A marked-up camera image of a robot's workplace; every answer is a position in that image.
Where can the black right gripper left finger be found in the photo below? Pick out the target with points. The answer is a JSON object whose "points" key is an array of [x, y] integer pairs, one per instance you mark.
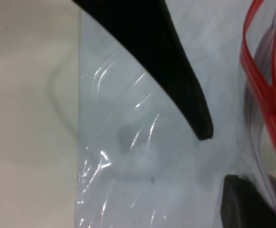
{"points": [[244, 204]]}

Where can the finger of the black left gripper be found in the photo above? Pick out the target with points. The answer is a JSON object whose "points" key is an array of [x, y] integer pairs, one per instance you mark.
{"points": [[152, 42]]}

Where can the transparent red-zipper document bag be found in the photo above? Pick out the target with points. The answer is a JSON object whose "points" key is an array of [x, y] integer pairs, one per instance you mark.
{"points": [[249, 61]]}

